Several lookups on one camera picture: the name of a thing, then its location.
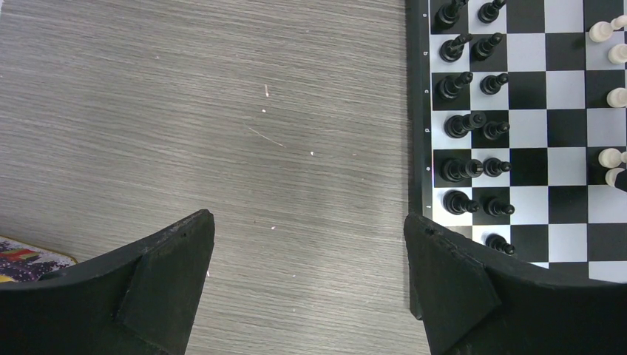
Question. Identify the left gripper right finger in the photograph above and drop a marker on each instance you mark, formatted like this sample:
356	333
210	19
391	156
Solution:
472	299

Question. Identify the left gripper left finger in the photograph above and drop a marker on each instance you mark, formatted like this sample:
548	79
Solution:
141	298

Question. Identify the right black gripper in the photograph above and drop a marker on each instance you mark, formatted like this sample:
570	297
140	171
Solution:
619	179

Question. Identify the white pawn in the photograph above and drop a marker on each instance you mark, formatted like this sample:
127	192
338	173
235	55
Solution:
611	158
617	98
618	54
602	31

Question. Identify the gold tin with brown pieces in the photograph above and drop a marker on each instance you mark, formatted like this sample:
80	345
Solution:
22	262

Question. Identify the white king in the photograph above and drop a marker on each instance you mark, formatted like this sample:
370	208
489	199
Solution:
612	175

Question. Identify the black pawn row g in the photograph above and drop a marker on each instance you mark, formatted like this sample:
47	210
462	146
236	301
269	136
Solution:
499	243

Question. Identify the black pawn row f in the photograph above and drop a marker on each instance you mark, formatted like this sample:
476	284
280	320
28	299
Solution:
496	207

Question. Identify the black and white chessboard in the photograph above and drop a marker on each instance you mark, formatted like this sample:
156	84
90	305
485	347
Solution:
566	218

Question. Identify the black pawn row e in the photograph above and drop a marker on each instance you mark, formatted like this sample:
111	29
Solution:
494	167

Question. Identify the black king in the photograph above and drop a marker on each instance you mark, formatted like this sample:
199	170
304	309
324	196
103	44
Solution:
455	170

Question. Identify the black pawn row d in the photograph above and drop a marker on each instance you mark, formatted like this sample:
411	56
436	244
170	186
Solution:
493	130

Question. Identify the black pawn row c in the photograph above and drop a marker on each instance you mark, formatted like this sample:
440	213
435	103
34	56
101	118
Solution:
492	84

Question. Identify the black queen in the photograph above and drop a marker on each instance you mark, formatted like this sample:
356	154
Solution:
458	126

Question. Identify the black pawn row b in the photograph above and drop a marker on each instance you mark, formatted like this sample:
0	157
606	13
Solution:
485	47

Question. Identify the black knight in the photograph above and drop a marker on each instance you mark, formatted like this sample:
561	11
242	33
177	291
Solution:
451	50

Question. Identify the black pawn row a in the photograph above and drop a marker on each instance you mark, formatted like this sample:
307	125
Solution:
490	11

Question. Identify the black rook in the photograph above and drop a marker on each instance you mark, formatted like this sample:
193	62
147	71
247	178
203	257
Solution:
449	14

